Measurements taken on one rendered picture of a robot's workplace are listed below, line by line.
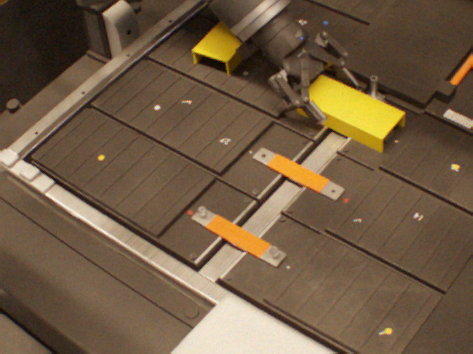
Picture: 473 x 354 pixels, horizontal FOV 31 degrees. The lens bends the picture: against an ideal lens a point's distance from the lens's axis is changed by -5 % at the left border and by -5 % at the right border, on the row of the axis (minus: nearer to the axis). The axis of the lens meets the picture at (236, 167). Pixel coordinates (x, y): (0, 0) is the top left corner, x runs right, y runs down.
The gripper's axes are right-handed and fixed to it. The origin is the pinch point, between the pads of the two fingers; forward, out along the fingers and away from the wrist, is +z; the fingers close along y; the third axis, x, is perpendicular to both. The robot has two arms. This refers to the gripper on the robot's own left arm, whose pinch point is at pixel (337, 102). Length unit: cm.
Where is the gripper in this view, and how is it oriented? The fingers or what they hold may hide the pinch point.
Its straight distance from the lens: 139.8
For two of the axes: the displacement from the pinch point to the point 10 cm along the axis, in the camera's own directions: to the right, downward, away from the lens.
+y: 6.2, -6.1, 4.9
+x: -4.3, 2.6, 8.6
